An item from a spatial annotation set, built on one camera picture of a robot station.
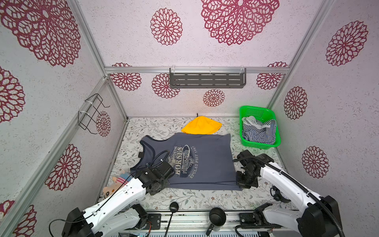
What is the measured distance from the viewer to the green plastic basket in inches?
39.4

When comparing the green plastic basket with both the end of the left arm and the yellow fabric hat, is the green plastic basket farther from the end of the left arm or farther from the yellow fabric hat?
the end of the left arm

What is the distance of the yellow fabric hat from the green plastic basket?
0.19 m

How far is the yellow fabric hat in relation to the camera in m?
1.13
